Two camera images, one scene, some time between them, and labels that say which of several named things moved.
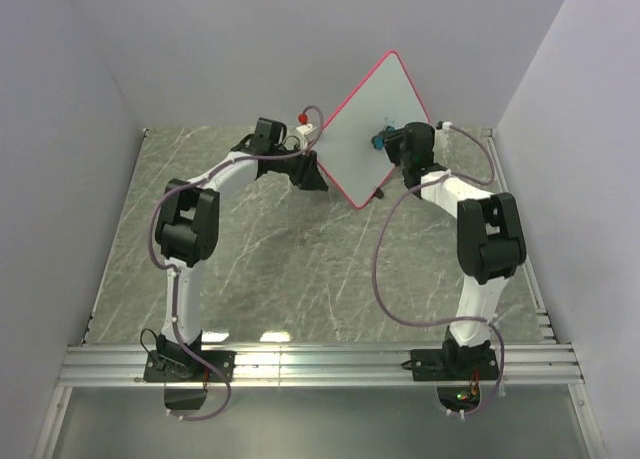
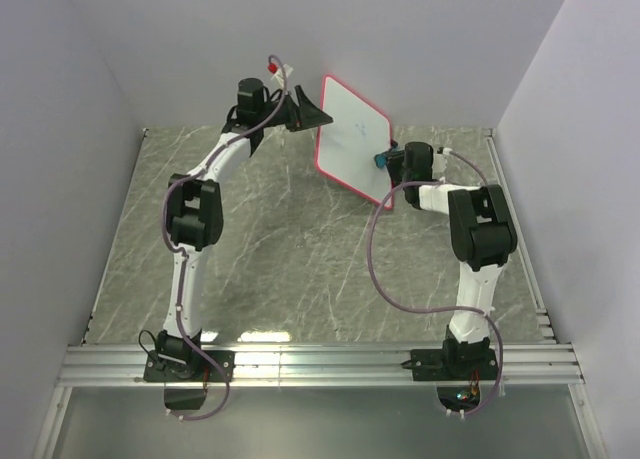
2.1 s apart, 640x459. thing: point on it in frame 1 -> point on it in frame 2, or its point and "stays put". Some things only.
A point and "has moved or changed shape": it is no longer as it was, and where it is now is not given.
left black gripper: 308,177 -> 304,116
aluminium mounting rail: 524,364 stays put
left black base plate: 187,365 stays put
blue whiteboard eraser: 378,142 -> 380,160
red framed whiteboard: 385,97 has moved or changed shape
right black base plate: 454,363 stays put
